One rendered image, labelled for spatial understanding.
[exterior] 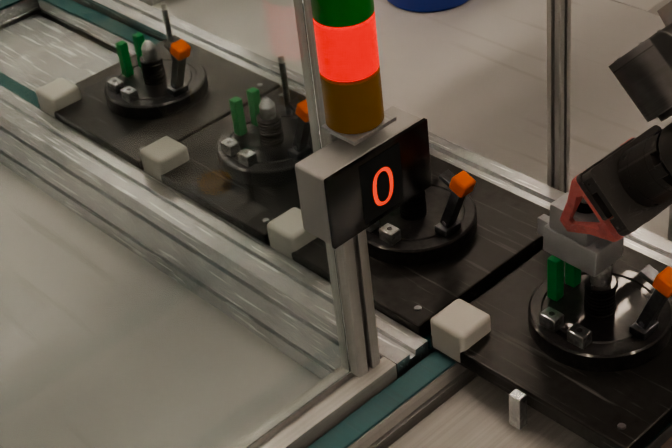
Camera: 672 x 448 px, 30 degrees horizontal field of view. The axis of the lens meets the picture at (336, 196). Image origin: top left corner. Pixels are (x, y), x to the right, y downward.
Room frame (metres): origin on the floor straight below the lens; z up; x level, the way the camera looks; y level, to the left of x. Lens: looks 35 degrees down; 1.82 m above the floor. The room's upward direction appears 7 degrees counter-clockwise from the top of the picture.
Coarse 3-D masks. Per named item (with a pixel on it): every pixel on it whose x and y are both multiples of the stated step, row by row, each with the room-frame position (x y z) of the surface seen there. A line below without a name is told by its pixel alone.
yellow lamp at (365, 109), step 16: (368, 80) 0.88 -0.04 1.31; (336, 96) 0.88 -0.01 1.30; (352, 96) 0.88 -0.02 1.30; (368, 96) 0.88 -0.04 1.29; (336, 112) 0.89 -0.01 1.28; (352, 112) 0.88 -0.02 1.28; (368, 112) 0.88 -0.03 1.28; (336, 128) 0.89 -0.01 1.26; (352, 128) 0.88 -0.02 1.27; (368, 128) 0.88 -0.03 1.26
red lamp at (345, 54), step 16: (320, 32) 0.89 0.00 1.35; (336, 32) 0.88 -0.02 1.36; (352, 32) 0.88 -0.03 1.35; (368, 32) 0.89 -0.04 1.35; (320, 48) 0.89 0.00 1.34; (336, 48) 0.88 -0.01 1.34; (352, 48) 0.88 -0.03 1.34; (368, 48) 0.89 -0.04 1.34; (320, 64) 0.90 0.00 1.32; (336, 64) 0.88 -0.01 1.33; (352, 64) 0.88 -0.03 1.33; (368, 64) 0.89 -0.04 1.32; (336, 80) 0.88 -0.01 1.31; (352, 80) 0.88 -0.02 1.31
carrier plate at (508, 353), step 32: (544, 256) 1.05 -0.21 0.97; (640, 256) 1.03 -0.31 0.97; (512, 288) 1.00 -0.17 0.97; (512, 320) 0.96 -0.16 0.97; (480, 352) 0.91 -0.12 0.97; (512, 352) 0.91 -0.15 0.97; (512, 384) 0.87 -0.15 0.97; (544, 384) 0.86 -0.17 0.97; (576, 384) 0.85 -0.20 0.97; (608, 384) 0.85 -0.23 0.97; (640, 384) 0.84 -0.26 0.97; (576, 416) 0.81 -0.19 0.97; (608, 416) 0.81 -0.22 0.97; (640, 416) 0.80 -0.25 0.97
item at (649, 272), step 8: (648, 264) 0.90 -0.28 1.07; (640, 272) 0.89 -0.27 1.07; (648, 272) 0.89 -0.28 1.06; (656, 272) 0.89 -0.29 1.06; (664, 272) 0.88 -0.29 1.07; (648, 280) 0.89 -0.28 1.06; (656, 280) 0.88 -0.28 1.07; (664, 280) 0.87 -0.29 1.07; (656, 288) 0.87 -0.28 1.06; (664, 288) 0.87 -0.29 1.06; (656, 296) 0.88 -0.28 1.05; (664, 296) 0.87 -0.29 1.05; (648, 304) 0.88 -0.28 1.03; (656, 304) 0.88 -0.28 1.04; (648, 312) 0.88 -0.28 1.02; (656, 312) 0.88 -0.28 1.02; (640, 320) 0.89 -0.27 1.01; (648, 320) 0.88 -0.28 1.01
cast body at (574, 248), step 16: (560, 208) 0.94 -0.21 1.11; (544, 224) 0.98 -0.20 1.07; (560, 224) 0.94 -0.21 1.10; (544, 240) 0.96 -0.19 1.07; (560, 240) 0.94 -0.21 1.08; (576, 240) 0.93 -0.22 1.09; (592, 240) 0.92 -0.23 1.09; (560, 256) 0.94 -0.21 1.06; (576, 256) 0.93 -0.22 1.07; (592, 256) 0.91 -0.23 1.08; (608, 256) 0.92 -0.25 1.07; (592, 272) 0.91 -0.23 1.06
